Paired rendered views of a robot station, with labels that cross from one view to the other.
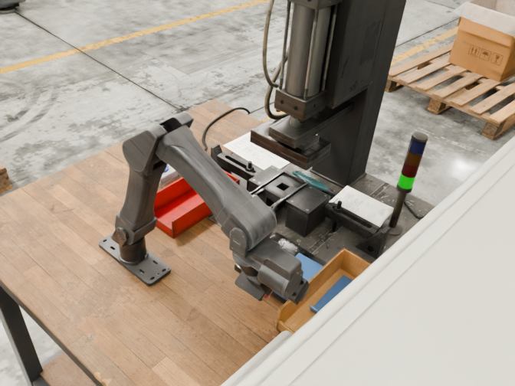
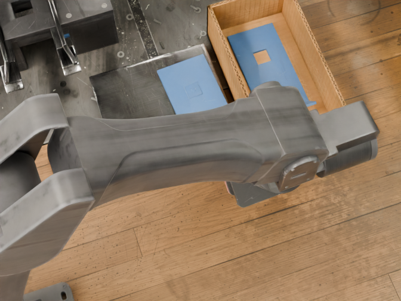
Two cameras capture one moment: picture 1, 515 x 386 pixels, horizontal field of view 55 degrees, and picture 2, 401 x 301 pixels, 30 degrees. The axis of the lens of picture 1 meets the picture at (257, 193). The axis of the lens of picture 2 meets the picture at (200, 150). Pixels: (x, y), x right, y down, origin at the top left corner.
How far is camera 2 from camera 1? 0.62 m
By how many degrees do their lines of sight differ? 42
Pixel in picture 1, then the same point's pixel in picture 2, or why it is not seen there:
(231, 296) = (175, 215)
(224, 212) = (266, 165)
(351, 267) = (230, 18)
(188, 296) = (137, 279)
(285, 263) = (359, 126)
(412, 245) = not seen: outside the picture
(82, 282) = not seen: outside the picture
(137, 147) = (34, 242)
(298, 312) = not seen: hidden behind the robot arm
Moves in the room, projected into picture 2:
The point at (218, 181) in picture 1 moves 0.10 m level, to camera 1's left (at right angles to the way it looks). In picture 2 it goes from (216, 137) to (145, 237)
